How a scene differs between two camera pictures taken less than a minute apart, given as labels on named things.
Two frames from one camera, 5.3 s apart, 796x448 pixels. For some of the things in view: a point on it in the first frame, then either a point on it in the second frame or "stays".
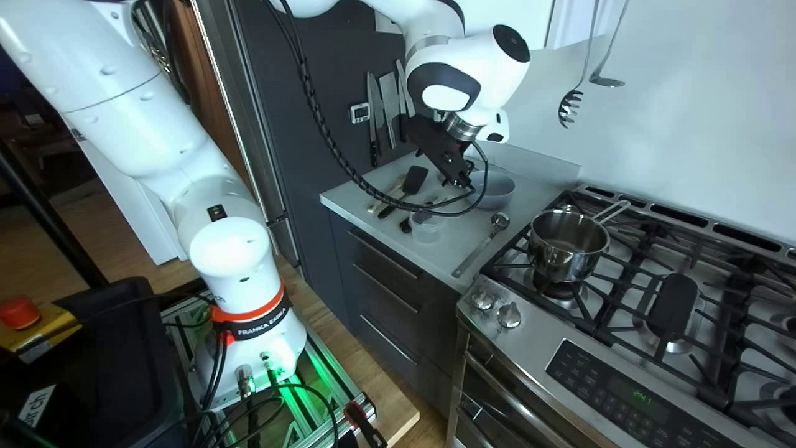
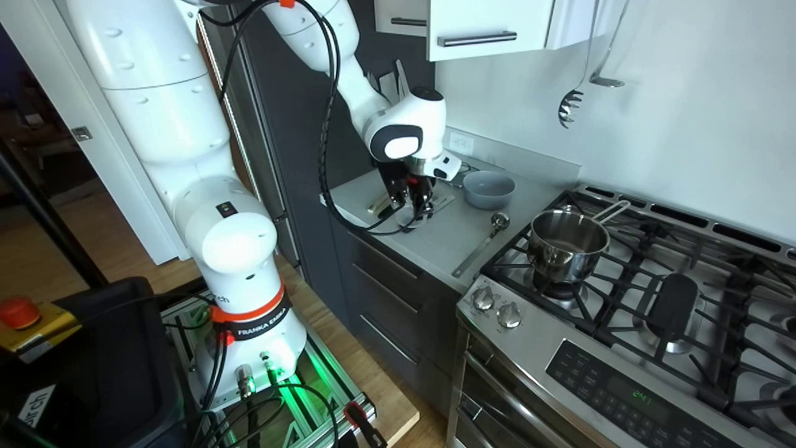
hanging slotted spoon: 572,103 stays
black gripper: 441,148 → 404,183
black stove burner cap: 672,308 stays
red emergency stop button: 22,311 stays
